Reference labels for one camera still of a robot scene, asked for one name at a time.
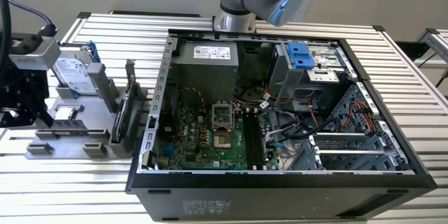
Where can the thin metal locking lever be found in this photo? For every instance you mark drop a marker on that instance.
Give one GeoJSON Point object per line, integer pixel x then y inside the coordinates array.
{"type": "Point", "coordinates": [234, 116]}

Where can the silver CPU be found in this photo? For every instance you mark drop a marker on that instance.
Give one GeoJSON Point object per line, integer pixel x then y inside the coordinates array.
{"type": "Point", "coordinates": [64, 113]}

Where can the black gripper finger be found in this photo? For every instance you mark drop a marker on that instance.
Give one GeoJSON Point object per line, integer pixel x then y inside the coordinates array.
{"type": "Point", "coordinates": [44, 115]}

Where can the grey power supply unit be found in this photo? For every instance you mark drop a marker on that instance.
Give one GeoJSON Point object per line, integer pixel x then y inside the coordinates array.
{"type": "Point", "coordinates": [207, 79]}

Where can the green graphics card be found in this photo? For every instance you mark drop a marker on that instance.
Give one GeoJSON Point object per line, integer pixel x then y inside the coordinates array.
{"type": "Point", "coordinates": [120, 127]}

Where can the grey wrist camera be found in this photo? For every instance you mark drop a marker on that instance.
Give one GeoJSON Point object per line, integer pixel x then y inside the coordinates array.
{"type": "Point", "coordinates": [35, 58]}

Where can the grey parts rack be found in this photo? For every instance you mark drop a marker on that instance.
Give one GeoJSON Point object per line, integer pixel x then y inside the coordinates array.
{"type": "Point", "coordinates": [91, 119]}

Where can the blue SATA plug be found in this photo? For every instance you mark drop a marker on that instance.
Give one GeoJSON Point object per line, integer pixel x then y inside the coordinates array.
{"type": "Point", "coordinates": [276, 144]}

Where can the white case label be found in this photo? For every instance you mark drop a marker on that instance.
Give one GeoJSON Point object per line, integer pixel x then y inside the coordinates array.
{"type": "Point", "coordinates": [207, 207]}

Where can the black square chip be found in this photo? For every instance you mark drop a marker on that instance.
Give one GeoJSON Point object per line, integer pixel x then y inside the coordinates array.
{"type": "Point", "coordinates": [191, 158]}

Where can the metal slat side table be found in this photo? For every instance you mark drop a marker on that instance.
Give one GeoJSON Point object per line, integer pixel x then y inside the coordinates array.
{"type": "Point", "coordinates": [438, 40]}

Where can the black PC case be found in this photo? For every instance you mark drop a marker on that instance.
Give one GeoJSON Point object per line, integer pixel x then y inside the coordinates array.
{"type": "Point", "coordinates": [280, 203]}

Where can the low silver disk bay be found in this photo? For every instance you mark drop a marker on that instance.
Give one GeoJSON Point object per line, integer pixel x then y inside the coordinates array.
{"type": "Point", "coordinates": [350, 152]}

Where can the black RAM slot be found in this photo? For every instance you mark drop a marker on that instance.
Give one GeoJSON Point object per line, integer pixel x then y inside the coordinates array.
{"type": "Point", "coordinates": [252, 140]}
{"type": "Point", "coordinates": [248, 140]}
{"type": "Point", "coordinates": [260, 140]}
{"type": "Point", "coordinates": [256, 140]}

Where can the green motherboard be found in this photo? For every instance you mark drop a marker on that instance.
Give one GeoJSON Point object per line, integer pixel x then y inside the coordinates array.
{"type": "Point", "coordinates": [196, 150]}

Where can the hard disk in blue carrier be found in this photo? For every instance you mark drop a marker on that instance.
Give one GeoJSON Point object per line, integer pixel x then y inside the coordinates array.
{"type": "Point", "coordinates": [75, 77]}

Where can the CPU socket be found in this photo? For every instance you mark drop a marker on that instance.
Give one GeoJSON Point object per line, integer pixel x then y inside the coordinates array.
{"type": "Point", "coordinates": [223, 140]}

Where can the tall grey drive cage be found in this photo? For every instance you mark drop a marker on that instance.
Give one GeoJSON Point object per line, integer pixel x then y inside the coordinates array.
{"type": "Point", "coordinates": [315, 77]}

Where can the blue expansion slot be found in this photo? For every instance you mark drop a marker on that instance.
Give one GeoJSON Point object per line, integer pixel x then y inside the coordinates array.
{"type": "Point", "coordinates": [210, 168]}

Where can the blue drive bay latch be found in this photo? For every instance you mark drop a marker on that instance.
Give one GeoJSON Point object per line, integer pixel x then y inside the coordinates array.
{"type": "Point", "coordinates": [299, 61]}

